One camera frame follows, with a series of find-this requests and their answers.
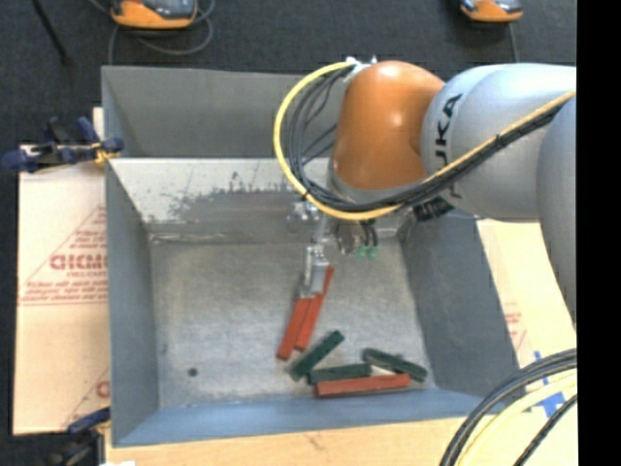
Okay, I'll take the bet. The brown cardboard board red print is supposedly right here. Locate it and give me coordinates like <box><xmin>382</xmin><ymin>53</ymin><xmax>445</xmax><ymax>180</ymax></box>
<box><xmin>12</xmin><ymin>160</ymin><xmax>577</xmax><ymax>436</ymax></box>

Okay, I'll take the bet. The grey metal bin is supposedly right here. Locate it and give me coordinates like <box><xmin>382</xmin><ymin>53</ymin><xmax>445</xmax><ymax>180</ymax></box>
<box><xmin>100</xmin><ymin>64</ymin><xmax>530</xmax><ymax>449</ymax></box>

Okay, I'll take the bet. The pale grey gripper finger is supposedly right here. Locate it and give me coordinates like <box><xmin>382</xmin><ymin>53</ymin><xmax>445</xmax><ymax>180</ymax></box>
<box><xmin>296</xmin><ymin>247</ymin><xmax>317</xmax><ymax>301</ymax></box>
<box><xmin>314</xmin><ymin>249</ymin><xmax>329</xmax><ymax>296</ymax></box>

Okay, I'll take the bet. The dark green flat block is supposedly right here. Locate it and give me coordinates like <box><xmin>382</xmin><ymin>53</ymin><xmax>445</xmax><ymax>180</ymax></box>
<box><xmin>362</xmin><ymin>348</ymin><xmax>430</xmax><ymax>383</ymax></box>
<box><xmin>307</xmin><ymin>362</ymin><xmax>374</xmax><ymax>386</ymax></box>
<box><xmin>288</xmin><ymin>329</ymin><xmax>346</xmax><ymax>383</ymax></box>

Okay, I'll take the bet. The red-brown flat block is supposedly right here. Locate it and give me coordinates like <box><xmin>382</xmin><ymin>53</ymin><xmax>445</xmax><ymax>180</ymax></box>
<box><xmin>293</xmin><ymin>265</ymin><xmax>336</xmax><ymax>352</ymax></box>
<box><xmin>313</xmin><ymin>373</ymin><xmax>413</xmax><ymax>399</ymax></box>
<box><xmin>276</xmin><ymin>295</ymin><xmax>312</xmax><ymax>361</ymax></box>

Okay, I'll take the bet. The black cylinder on white bracket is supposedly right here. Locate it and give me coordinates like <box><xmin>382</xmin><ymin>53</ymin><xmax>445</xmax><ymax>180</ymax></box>
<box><xmin>373</xmin><ymin>196</ymin><xmax>457</xmax><ymax>242</ymax></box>

